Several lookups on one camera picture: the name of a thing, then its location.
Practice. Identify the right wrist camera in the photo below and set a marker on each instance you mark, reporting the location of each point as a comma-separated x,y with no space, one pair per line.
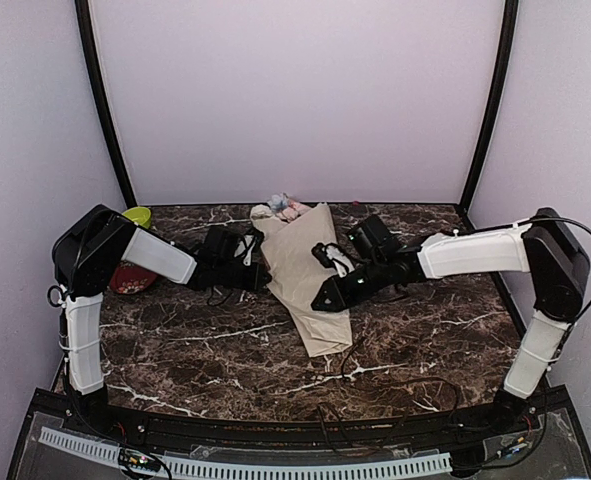
332,256

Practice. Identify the peach wrapping paper sheet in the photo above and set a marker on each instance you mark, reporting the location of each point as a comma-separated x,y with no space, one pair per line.
297,277

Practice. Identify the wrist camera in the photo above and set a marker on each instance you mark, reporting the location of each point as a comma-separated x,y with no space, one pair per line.
332,256
247,244

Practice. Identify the white fake flower stem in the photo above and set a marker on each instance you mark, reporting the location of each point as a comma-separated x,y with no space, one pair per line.
260,212

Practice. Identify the right black frame post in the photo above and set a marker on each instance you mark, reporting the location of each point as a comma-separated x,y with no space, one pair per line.
491,111

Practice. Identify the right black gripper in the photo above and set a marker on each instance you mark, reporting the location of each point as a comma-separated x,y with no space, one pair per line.
342,299

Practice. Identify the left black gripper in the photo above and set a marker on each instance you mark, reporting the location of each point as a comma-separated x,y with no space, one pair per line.
253,282

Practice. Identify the pink fake flower stem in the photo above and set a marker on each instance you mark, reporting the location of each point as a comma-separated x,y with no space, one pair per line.
293,211

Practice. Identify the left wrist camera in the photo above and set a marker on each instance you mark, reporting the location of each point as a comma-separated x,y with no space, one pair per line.
247,244

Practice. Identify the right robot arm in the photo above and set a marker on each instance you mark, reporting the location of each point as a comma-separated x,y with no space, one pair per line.
543,248

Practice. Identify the white slotted cable duct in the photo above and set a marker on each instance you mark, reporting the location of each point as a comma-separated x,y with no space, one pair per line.
217,463

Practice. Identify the small circuit board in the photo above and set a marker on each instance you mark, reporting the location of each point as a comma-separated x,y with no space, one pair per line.
133,460

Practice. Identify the black twine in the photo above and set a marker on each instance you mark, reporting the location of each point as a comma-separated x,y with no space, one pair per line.
389,391

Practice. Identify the black frame post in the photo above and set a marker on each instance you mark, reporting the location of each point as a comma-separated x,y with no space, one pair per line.
491,111
103,110

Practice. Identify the green plastic bowl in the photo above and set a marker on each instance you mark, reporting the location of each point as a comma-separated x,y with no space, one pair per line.
140,215

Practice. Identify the blue fake flower bunch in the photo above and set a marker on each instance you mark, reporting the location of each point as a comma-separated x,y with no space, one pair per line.
279,202

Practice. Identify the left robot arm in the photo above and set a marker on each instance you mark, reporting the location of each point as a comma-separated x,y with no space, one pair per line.
86,256

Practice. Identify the left black frame post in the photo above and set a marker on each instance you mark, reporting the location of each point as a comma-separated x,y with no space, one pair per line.
103,110

